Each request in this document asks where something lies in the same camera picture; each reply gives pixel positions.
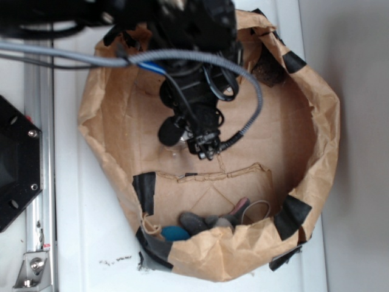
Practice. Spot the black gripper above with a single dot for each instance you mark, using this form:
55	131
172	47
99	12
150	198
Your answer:
194	98

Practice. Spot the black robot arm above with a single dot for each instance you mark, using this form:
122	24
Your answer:
201	26

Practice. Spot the black foam microphone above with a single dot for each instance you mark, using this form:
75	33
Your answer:
170	133

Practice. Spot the dark brown rough block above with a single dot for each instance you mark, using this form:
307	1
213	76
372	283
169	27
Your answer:
268	70

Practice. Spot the brown paper bag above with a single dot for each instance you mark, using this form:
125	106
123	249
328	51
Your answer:
288	157

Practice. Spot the blue round ball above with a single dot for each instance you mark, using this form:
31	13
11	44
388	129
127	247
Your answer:
175	233

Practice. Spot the black mounting plate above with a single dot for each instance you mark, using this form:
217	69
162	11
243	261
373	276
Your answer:
20	163

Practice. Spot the aluminium frame rail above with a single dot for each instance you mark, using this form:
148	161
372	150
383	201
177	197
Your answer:
40	213

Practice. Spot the silver corner bracket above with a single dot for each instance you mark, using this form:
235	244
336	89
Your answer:
34	274

